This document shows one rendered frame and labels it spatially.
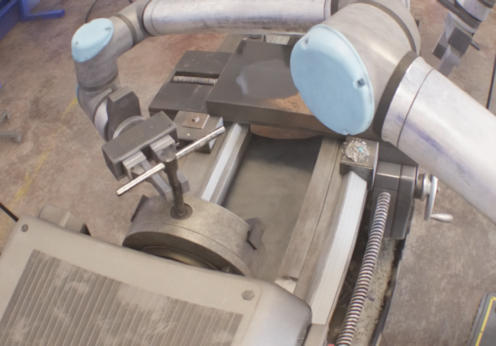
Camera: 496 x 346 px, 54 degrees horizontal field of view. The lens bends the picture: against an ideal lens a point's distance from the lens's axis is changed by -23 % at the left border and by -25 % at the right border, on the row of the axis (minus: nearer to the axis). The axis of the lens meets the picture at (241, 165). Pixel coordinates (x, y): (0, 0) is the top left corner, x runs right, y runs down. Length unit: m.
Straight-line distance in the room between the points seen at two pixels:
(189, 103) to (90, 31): 0.75
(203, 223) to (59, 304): 0.35
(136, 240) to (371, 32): 0.59
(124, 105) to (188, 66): 0.89
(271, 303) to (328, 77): 0.29
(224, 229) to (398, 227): 0.87
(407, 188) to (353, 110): 1.05
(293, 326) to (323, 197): 0.79
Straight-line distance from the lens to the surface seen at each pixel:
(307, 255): 1.41
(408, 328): 2.25
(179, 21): 1.01
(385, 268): 1.91
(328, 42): 0.61
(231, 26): 0.93
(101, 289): 0.78
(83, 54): 1.06
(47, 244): 0.86
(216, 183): 1.57
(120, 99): 1.01
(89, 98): 1.12
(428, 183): 1.74
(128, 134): 1.04
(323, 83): 0.63
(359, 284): 1.48
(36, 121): 3.47
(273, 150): 1.79
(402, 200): 1.69
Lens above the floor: 1.96
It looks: 45 degrees down
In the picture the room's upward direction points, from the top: 7 degrees counter-clockwise
